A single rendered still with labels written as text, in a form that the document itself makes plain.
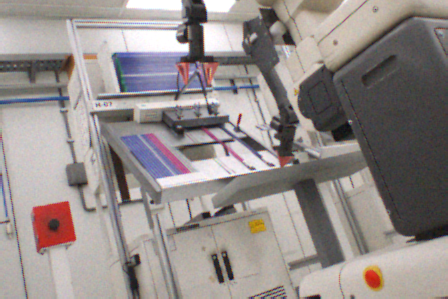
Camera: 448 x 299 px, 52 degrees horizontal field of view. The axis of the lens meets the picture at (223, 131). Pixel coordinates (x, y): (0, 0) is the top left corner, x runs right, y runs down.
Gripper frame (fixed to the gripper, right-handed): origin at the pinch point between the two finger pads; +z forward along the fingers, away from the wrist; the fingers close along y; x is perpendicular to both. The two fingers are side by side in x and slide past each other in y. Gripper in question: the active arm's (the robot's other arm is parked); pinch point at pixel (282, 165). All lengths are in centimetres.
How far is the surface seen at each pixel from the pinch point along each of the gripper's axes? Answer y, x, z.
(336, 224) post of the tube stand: -31.8, 12.4, 31.5
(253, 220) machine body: 0.8, -11.6, 36.8
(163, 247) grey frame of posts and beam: 62, 12, 18
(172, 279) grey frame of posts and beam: 62, 21, 27
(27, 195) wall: 79, -181, 106
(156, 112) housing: 31, -69, -1
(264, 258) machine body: 1.5, 2.3, 49.7
